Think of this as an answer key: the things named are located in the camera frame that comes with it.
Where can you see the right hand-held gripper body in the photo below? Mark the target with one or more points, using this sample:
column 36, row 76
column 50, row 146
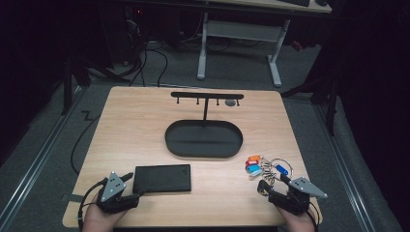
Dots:
column 304, row 187

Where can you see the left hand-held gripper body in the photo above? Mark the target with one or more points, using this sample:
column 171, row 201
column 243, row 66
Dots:
column 112, row 188

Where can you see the black wallet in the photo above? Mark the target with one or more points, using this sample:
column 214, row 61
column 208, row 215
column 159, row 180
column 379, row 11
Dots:
column 162, row 179

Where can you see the black key stand with tray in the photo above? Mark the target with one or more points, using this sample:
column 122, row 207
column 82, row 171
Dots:
column 203, row 140

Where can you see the person's left hand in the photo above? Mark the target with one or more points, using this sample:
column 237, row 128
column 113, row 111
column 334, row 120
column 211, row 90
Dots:
column 100, row 220

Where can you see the person's right hand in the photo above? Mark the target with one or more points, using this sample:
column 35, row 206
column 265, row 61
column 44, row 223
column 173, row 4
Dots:
column 299, row 224

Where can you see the grey tape strip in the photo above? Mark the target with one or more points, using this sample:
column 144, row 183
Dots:
column 76, row 198

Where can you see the black metal stand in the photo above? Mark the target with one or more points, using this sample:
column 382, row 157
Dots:
column 67, row 87
column 330, row 106

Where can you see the grey round disc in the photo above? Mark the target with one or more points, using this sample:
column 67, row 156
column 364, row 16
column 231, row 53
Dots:
column 230, row 102

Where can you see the black computer tower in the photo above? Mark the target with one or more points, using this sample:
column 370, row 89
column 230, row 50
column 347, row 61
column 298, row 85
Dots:
column 133, row 35

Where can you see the black keyboard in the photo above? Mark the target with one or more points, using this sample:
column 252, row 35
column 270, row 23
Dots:
column 295, row 2

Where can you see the black computer mouse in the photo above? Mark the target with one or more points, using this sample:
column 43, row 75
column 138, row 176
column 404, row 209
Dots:
column 321, row 2

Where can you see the metal floor rail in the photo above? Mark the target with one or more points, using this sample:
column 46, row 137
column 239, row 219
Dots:
column 348, row 174
column 35, row 161

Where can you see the white desk frame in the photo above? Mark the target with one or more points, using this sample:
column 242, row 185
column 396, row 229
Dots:
column 241, row 30

